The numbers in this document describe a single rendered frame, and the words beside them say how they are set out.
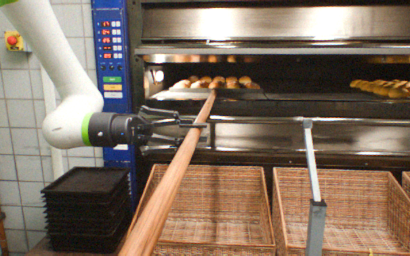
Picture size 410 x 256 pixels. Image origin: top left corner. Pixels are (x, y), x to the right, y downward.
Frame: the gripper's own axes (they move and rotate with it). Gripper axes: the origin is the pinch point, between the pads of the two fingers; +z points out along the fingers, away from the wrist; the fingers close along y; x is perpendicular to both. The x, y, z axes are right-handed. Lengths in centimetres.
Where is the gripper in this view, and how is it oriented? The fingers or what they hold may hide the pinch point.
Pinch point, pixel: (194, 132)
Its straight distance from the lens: 77.1
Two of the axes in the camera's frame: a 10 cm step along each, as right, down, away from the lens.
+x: -0.8, 2.3, -9.7
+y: -0.1, 9.7, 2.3
